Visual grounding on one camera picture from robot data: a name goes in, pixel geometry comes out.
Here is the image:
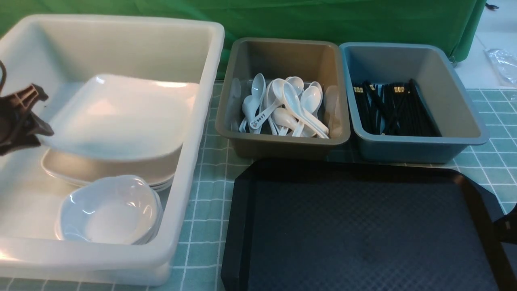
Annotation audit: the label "grey blue plastic bin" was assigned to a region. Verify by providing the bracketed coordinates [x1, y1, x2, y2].
[340, 42, 490, 164]

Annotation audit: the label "white bowl in tub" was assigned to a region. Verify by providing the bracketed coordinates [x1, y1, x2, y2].
[54, 175, 163, 245]

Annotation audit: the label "pile of black chopsticks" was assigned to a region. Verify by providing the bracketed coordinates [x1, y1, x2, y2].
[351, 78, 442, 137]

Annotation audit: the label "green checkered table mat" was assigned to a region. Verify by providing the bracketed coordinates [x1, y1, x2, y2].
[1, 83, 516, 291]

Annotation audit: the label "large white plastic tub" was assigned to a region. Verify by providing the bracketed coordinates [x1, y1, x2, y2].
[1, 15, 225, 286]

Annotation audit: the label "large white square plate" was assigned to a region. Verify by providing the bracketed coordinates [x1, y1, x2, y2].
[41, 74, 200, 161]

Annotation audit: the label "black plastic serving tray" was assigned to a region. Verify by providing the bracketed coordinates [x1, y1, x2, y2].
[221, 158, 516, 291]

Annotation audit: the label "white soup spoon in bin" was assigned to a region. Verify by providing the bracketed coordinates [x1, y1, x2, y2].
[282, 81, 329, 139]

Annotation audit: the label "clear plastic bag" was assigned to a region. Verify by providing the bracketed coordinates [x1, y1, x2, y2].
[484, 48, 517, 90]

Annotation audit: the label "green backdrop cloth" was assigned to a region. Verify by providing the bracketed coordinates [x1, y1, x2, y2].
[0, 0, 486, 79]

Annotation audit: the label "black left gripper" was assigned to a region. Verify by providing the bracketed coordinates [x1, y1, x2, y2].
[0, 84, 54, 156]

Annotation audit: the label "stacked white square plates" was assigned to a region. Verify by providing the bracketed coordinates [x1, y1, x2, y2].
[41, 148, 181, 192]

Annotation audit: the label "white spoon with printed handle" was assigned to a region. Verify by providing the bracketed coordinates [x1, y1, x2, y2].
[248, 78, 287, 130]

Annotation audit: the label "olive brown plastic bin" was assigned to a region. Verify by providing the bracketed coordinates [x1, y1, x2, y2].
[214, 38, 351, 160]

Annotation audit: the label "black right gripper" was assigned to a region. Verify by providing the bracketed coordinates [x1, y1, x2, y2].
[493, 214, 517, 244]

